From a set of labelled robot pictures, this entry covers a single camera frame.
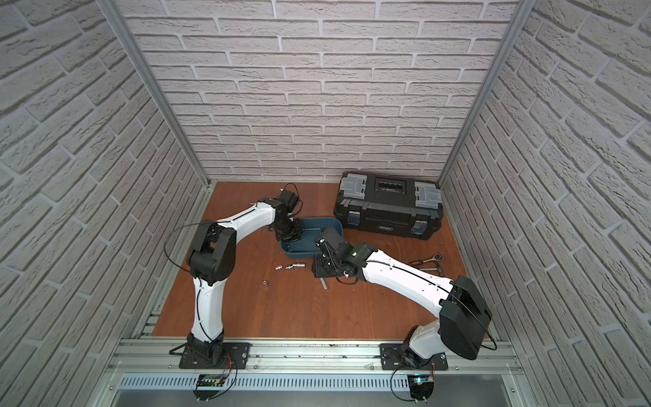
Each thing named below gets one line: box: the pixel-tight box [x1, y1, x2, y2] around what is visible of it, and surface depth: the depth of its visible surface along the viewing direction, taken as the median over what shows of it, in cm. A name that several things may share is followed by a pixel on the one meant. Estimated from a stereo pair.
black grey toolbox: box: [333, 171, 444, 240], surface depth 94 cm
